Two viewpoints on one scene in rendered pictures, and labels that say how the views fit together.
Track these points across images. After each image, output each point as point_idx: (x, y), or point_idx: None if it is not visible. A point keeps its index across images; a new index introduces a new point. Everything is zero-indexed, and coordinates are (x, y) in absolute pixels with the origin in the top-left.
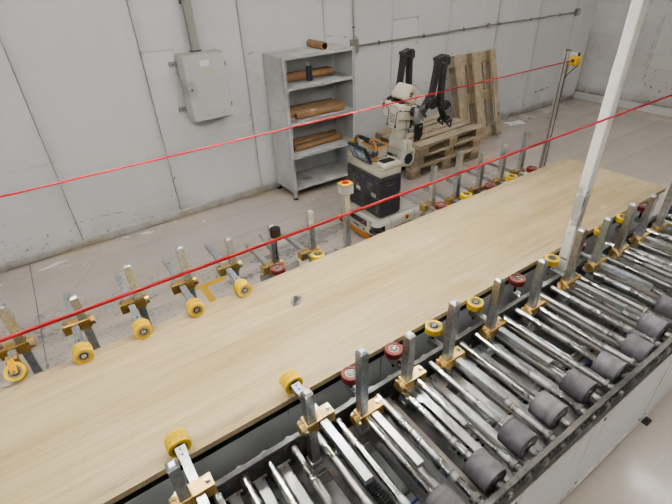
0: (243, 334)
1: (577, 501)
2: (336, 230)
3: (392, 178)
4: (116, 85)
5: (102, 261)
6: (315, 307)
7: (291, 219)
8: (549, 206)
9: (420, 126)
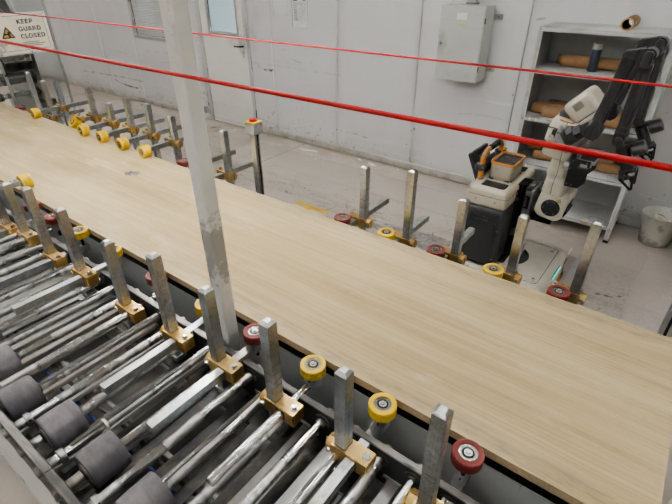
0: (94, 165)
1: None
2: None
3: (484, 211)
4: (396, 23)
5: (322, 162)
6: (122, 181)
7: (455, 220)
8: (386, 307)
9: (582, 165)
